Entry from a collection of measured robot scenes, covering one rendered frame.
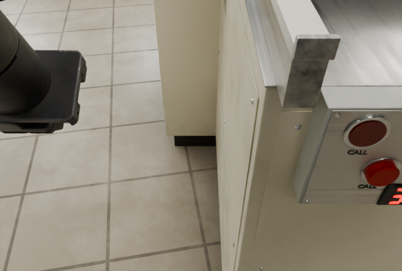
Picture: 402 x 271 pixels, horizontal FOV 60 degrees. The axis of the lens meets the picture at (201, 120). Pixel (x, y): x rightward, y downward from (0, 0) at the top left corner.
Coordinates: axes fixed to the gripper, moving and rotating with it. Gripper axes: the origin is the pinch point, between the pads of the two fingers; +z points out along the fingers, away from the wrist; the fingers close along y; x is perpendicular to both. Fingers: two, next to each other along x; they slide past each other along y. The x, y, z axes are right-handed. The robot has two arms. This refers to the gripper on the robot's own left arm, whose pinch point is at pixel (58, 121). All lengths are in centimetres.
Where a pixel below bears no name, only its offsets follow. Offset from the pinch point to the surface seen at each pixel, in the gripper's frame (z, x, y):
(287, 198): 7.8, 7.1, -26.1
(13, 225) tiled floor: 84, 6, 46
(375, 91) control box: -7.6, -0.3, -30.8
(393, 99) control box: -8.1, 0.7, -32.0
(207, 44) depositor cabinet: 57, -45, -17
